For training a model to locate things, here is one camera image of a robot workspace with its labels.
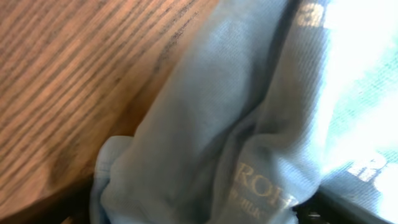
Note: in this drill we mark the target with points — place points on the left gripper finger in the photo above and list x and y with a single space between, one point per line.
320 209

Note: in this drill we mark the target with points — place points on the light blue printed t-shirt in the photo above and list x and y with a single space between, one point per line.
274 102

